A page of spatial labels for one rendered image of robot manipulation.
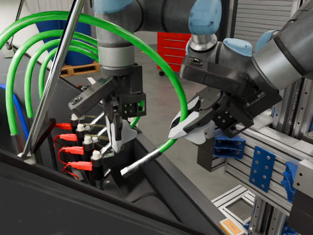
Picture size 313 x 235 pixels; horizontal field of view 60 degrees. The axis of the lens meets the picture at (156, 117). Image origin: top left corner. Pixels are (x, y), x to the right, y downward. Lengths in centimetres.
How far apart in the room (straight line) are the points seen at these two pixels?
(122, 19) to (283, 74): 30
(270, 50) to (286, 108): 74
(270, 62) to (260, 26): 734
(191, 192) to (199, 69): 42
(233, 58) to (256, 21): 672
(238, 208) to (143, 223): 158
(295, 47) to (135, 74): 32
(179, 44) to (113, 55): 429
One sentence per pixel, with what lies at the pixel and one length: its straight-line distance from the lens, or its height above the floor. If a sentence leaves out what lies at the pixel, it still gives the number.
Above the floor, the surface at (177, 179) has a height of 95.
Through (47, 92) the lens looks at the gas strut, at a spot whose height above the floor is 137.
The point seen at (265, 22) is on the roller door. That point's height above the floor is 75.
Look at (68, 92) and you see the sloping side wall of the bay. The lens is 91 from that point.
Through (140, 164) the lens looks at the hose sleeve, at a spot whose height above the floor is 113.
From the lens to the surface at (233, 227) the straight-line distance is 69.
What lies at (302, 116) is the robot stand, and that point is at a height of 103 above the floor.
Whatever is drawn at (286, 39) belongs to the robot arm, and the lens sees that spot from 45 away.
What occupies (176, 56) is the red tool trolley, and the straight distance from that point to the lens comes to 488.
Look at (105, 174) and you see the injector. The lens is 69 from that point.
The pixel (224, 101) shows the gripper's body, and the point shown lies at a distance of 47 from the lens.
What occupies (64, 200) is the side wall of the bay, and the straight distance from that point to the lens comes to 26.
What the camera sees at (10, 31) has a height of 139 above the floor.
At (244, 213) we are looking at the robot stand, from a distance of 186.
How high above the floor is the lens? 145
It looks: 25 degrees down
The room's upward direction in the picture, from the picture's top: straight up
